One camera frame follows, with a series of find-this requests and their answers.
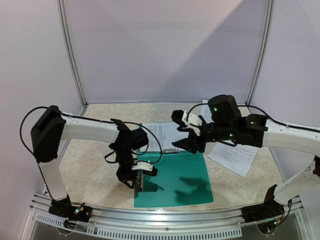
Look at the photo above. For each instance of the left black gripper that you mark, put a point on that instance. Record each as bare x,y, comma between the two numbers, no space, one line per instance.
124,175

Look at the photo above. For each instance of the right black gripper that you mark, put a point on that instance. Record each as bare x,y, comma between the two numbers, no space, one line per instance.
196,138

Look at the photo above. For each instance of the folder cover metal clip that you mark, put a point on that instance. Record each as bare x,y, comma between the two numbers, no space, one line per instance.
139,181

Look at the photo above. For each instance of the printed paper sheet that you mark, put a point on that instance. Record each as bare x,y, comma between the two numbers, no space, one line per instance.
165,132
205,111
237,159

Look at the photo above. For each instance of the folder spine metal clip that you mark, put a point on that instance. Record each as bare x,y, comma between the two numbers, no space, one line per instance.
171,151

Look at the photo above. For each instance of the green file folder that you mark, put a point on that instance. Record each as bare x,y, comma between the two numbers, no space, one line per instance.
182,180

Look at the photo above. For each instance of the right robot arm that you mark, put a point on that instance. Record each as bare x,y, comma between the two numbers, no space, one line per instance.
257,130

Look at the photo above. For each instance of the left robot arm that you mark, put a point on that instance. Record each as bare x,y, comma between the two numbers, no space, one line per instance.
54,126

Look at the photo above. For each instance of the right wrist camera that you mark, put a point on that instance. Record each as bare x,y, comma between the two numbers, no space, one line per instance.
185,116

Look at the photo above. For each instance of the aluminium front rail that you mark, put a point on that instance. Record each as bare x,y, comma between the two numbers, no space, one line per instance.
125,224

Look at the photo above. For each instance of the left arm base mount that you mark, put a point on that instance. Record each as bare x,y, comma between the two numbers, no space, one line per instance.
65,209

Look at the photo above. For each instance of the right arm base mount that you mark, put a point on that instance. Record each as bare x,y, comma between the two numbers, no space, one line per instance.
263,211

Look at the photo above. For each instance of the right aluminium frame post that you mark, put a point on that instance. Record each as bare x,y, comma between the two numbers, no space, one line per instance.
262,50

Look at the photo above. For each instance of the aluminium frame post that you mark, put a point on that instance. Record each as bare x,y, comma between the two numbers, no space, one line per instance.
62,10
262,50

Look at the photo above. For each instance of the left aluminium frame post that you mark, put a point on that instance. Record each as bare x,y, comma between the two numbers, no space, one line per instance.
62,10

